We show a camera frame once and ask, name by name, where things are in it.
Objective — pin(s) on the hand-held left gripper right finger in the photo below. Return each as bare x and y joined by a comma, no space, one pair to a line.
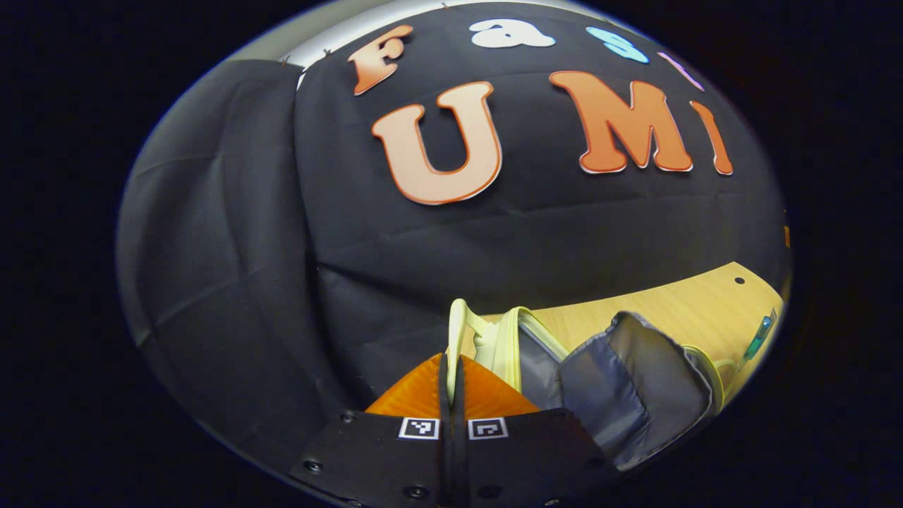
522,458

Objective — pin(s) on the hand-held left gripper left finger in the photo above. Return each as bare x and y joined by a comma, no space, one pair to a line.
388,458

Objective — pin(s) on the small blue bottle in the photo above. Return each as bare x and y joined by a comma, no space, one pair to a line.
758,342

